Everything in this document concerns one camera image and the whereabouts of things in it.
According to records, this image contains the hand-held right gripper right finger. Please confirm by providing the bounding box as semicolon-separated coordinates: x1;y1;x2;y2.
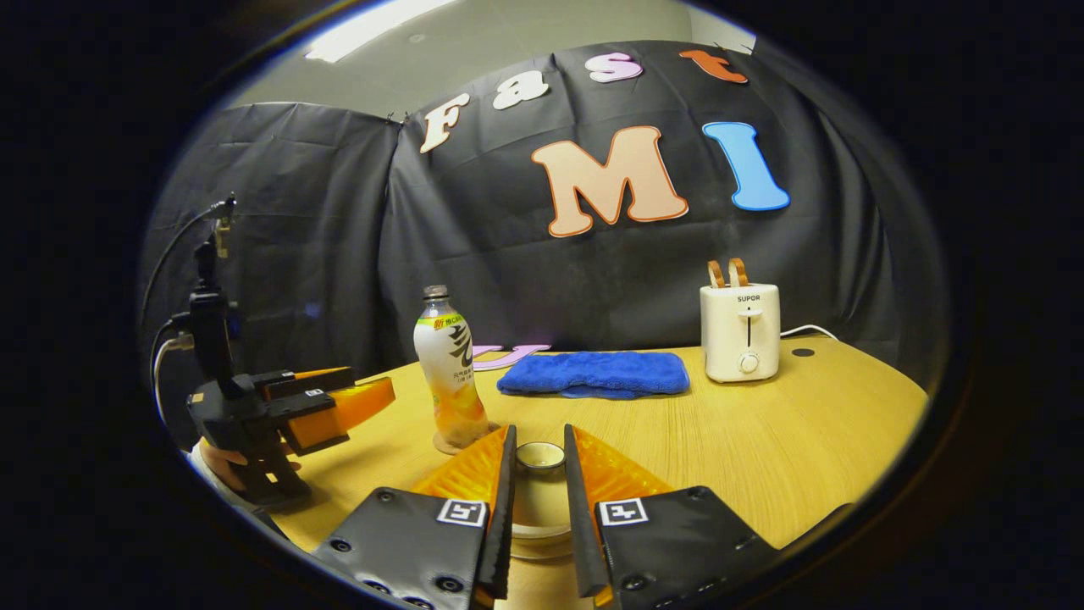
563;424;780;610

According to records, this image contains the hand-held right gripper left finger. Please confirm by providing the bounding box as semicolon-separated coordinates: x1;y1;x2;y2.
309;424;518;610

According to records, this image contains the cream teacup lid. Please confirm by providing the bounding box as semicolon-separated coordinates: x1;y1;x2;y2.
513;441;571;537

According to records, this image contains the cream teacup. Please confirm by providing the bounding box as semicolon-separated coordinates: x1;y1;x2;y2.
508;525;583;562

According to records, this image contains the white labelled water bottle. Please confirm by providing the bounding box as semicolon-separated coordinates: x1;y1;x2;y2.
413;286;492;450

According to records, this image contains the blue towel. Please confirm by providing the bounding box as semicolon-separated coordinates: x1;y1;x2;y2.
496;352;691;400

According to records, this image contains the black backdrop cloth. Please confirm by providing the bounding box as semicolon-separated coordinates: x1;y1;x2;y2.
140;41;945;441

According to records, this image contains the white toaster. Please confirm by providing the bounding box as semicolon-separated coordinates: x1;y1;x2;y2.
700;283;782;384

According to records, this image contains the ceiling light panel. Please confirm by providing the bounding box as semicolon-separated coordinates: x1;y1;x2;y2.
305;0;460;64

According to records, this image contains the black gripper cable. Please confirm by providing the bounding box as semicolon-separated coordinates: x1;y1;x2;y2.
138;198;236;424

